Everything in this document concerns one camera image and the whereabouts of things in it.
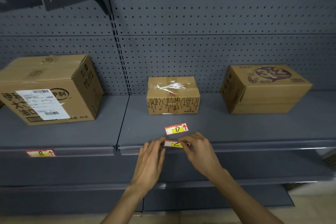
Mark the person's left hand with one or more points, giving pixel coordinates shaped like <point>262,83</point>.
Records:
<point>148,166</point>

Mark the grey pegboard back panel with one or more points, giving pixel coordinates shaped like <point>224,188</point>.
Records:
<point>52,34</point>
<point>223,8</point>

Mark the person's right hand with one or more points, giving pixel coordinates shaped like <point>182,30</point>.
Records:
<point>204,155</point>

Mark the cardboard box with torn tape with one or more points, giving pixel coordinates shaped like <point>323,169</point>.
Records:
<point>173,100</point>

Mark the large black-printed cardboard box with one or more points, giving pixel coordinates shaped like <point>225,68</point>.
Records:
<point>47,76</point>

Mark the person's right forearm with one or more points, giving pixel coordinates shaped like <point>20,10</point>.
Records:
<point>249,202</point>

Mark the person's left forearm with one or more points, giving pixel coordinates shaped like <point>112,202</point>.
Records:
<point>126,208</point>

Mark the purple-printed cardboard box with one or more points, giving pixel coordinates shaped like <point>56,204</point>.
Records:
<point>267,95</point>

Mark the white vent grille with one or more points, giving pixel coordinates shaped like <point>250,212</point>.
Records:
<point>298,187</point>

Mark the grey slotted upright post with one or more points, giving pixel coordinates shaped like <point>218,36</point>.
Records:
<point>118,37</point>

